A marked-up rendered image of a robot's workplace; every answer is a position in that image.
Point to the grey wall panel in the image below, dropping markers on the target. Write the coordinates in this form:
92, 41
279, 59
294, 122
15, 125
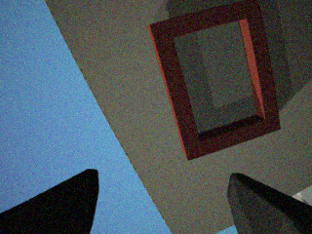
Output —
110, 42

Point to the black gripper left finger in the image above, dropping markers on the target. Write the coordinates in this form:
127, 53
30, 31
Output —
67, 208

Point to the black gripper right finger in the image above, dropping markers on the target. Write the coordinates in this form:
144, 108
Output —
259, 209

